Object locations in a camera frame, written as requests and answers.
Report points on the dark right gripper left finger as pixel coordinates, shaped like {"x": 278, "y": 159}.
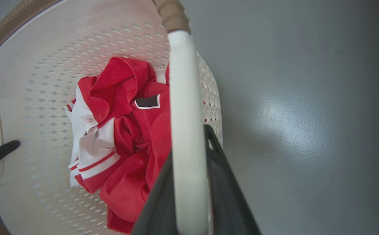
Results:
{"x": 158, "y": 209}

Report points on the cream perforated laundry basket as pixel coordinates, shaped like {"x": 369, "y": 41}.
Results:
{"x": 45, "y": 49}

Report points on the red and white jersey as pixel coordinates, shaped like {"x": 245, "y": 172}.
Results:
{"x": 124, "y": 195}

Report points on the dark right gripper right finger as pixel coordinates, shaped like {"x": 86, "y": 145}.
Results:
{"x": 225, "y": 195}

